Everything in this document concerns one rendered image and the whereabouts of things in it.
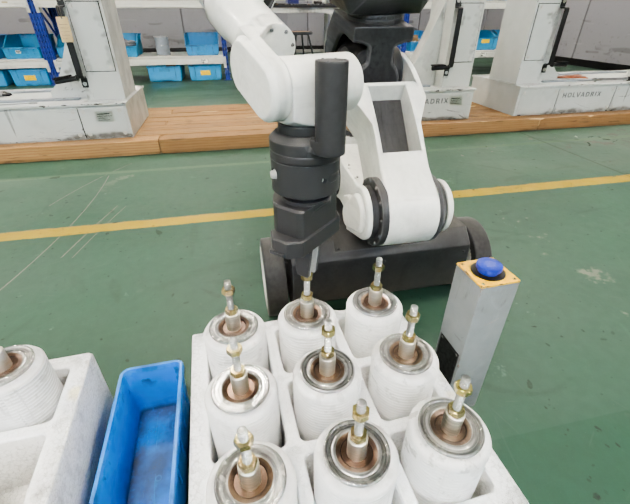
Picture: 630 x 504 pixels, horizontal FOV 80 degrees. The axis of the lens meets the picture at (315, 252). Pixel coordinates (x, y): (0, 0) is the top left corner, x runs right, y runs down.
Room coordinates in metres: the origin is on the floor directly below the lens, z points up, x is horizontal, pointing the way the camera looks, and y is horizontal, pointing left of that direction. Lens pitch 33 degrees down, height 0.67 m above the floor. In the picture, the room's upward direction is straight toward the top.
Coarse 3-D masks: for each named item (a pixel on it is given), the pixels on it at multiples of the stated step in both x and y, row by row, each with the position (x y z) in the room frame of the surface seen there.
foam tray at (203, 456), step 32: (192, 352) 0.45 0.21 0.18; (192, 384) 0.38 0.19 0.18; (288, 384) 0.38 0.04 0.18; (448, 384) 0.38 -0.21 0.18; (192, 416) 0.32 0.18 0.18; (288, 416) 0.32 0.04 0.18; (192, 448) 0.28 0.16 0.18; (288, 448) 0.28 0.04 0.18; (192, 480) 0.24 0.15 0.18; (480, 480) 0.25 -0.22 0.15; (512, 480) 0.24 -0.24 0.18
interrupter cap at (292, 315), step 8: (288, 304) 0.48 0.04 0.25; (296, 304) 0.48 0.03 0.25; (320, 304) 0.48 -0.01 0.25; (288, 312) 0.46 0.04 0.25; (296, 312) 0.46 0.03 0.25; (320, 312) 0.46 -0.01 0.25; (328, 312) 0.46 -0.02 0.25; (288, 320) 0.44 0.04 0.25; (296, 320) 0.44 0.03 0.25; (304, 320) 0.45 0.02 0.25; (312, 320) 0.44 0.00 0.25; (320, 320) 0.44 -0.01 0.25; (296, 328) 0.43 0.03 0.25; (304, 328) 0.42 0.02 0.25; (312, 328) 0.43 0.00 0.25
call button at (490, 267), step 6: (480, 258) 0.51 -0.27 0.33; (486, 258) 0.51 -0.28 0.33; (492, 258) 0.51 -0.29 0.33; (480, 264) 0.49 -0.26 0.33; (486, 264) 0.49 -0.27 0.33; (492, 264) 0.49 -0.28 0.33; (498, 264) 0.49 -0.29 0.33; (480, 270) 0.48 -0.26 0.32; (486, 270) 0.48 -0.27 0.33; (492, 270) 0.47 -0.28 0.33; (498, 270) 0.48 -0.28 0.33; (492, 276) 0.48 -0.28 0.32
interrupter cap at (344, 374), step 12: (312, 360) 0.36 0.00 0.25; (336, 360) 0.36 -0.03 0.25; (348, 360) 0.36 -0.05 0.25; (300, 372) 0.34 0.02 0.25; (312, 372) 0.34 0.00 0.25; (336, 372) 0.34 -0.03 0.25; (348, 372) 0.34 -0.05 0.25; (312, 384) 0.32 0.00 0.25; (324, 384) 0.32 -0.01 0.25; (336, 384) 0.32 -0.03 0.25; (348, 384) 0.32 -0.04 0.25
